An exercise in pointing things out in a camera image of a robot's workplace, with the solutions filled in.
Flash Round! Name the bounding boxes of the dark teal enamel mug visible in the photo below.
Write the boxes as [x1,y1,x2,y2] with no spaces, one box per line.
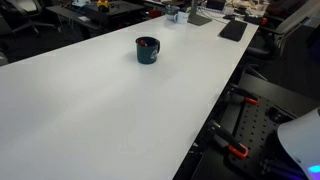
[135,36,161,65]

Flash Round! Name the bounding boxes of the white ceramic mug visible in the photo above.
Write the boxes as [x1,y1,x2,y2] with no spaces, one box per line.
[173,10,190,25]

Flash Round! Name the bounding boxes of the small red object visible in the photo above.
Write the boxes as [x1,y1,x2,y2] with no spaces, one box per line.
[147,8,163,19]

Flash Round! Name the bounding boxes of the grey monitor stand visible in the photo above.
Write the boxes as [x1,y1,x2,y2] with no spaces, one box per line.
[187,0,213,27]

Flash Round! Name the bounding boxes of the black background desk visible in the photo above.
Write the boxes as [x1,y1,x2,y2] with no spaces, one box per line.
[45,0,146,41]

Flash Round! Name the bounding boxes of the black keyboard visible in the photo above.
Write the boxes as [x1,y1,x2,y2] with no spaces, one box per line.
[218,19,249,43]

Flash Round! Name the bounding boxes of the black perforated mounting board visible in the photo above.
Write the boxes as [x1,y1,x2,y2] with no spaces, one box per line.
[227,94,298,180]

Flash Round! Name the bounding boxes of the yellow red toy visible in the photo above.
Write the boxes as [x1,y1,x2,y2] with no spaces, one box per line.
[96,0,111,13]

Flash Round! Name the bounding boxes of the small white cup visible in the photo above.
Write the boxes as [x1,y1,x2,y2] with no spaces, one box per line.
[223,5,235,16]

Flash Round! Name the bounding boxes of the black gadget orange tip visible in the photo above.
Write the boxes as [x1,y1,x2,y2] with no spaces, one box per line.
[243,13,269,26]

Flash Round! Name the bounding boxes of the grey office chair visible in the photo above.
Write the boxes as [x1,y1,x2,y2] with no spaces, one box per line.
[245,0,320,62]

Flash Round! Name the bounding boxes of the black office chair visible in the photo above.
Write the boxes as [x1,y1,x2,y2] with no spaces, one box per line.
[0,0,57,36]

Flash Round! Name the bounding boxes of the black clamp orange handle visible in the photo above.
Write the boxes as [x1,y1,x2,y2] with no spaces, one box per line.
[223,83,261,106]
[207,119,250,160]

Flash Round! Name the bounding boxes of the black mounting bracket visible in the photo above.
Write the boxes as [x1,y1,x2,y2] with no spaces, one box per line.
[266,106,294,124]

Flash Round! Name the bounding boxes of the black robot mount table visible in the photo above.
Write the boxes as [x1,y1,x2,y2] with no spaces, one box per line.
[191,72,320,180]

